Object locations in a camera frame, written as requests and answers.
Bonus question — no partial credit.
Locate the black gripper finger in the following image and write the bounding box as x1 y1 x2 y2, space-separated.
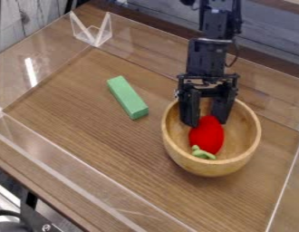
178 89 201 128
212 88 237 124

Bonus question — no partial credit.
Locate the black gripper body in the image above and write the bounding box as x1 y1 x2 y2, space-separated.
176 38 240 100

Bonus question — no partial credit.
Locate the wooden bowl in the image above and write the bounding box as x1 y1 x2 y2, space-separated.
161 100 262 178

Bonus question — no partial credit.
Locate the red plush strawberry toy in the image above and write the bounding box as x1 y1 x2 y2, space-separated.
188 115 225 160

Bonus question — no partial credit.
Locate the green rectangular block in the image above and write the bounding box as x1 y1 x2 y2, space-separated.
108 76 149 120

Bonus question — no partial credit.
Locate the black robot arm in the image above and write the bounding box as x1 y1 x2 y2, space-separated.
174 0 242 128

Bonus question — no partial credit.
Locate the black cable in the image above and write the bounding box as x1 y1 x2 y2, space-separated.
225 40 240 69

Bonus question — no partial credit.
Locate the clear acrylic enclosure wall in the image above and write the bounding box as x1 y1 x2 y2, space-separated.
0 5 299 232

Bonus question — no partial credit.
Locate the clear acrylic corner bracket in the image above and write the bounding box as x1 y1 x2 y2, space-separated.
69 12 112 47

